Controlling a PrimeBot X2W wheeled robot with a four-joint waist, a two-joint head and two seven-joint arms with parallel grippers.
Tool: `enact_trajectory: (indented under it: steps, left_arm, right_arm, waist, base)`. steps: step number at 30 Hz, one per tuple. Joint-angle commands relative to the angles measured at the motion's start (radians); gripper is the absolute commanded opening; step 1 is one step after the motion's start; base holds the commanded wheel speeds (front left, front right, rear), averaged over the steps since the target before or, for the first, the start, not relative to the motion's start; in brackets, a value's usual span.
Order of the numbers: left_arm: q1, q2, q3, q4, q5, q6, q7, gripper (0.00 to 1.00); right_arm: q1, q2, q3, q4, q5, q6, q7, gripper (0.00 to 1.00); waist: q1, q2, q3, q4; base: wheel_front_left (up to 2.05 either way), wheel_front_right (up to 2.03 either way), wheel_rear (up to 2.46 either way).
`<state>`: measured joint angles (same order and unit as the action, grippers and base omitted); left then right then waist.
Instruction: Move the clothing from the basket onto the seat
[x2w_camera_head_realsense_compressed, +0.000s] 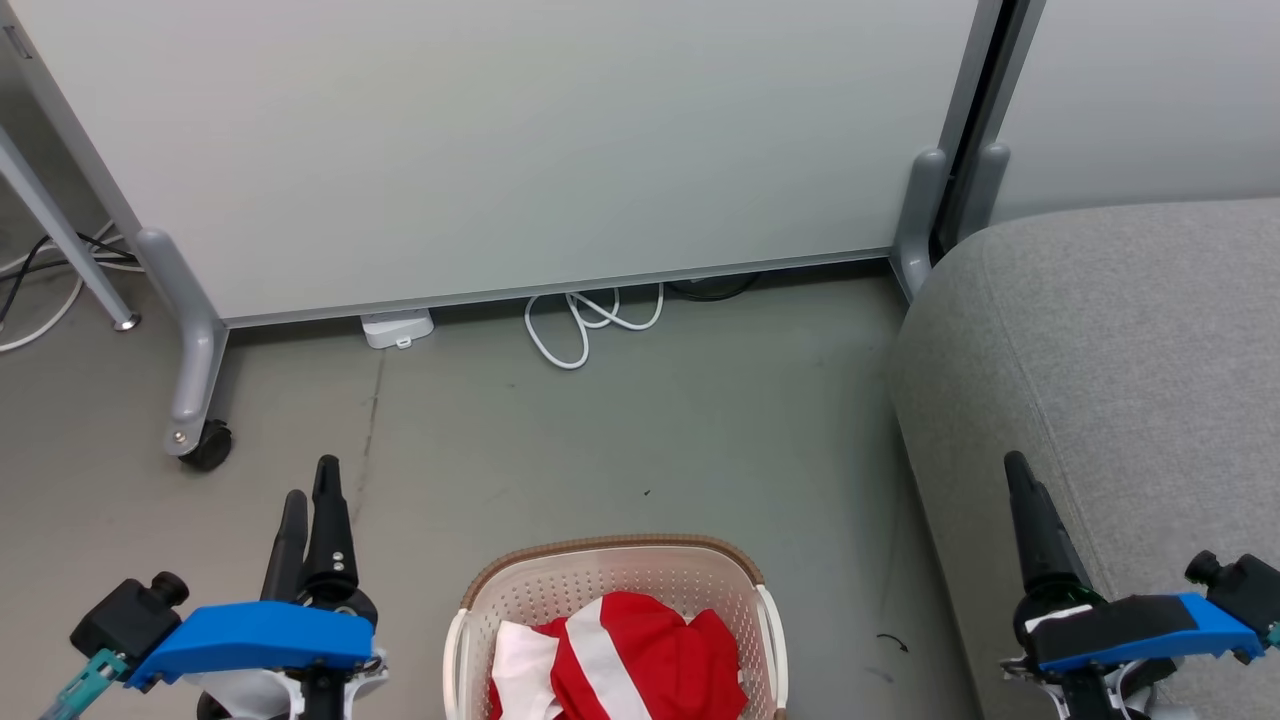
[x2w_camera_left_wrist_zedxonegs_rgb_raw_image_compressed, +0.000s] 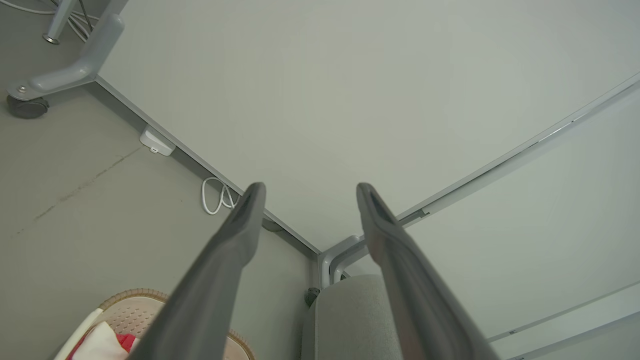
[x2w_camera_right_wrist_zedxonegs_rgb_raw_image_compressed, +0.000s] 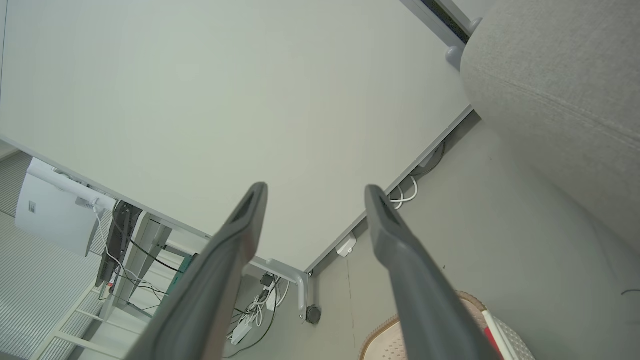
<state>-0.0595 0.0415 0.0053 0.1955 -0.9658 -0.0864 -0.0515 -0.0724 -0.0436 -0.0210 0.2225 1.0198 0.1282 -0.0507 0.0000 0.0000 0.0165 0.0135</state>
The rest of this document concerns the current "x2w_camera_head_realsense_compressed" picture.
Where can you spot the black caster wheel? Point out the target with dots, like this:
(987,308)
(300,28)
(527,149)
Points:
(210,447)

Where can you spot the red and white shirt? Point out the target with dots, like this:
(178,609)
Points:
(650,665)

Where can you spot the small black floor scrap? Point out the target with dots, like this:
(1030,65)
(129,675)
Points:
(897,640)

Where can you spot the right blue camera mount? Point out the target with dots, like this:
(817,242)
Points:
(1130,625)

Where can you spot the narrow white partition board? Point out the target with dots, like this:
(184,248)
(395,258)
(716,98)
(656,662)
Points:
(1140,90)

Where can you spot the grey fabric sofa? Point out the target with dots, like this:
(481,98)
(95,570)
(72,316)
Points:
(1100,380)

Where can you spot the white power adapter box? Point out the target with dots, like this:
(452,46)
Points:
(395,328)

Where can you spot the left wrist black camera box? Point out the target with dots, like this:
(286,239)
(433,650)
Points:
(125,620)

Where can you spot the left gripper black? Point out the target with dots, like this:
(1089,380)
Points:
(357,602)

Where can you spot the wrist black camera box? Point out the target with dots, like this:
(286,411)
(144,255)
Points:
(1245,590)
(125,620)

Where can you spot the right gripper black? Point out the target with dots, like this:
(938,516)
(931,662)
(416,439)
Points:
(1050,604)

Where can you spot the white perforated laundry basket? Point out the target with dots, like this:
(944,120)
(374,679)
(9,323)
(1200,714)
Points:
(620,570)

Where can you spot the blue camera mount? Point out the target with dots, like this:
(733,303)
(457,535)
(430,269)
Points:
(1130,625)
(260,635)

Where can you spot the grey metal table leg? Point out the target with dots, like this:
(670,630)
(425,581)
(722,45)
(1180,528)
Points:
(60,230)

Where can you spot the short grey partition foot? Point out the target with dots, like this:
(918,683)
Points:
(918,220)

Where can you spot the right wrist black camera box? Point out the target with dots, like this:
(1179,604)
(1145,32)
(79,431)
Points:
(1245,590)

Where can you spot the large white partition board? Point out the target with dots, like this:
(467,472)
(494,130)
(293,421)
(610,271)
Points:
(500,140)

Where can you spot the grey partition foot with caster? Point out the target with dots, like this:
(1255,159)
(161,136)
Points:
(195,330)

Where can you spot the left blue camera mount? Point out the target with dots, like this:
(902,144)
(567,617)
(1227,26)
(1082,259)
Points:
(260,635)

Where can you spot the grey foot of narrow partition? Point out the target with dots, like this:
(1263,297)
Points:
(985,190)

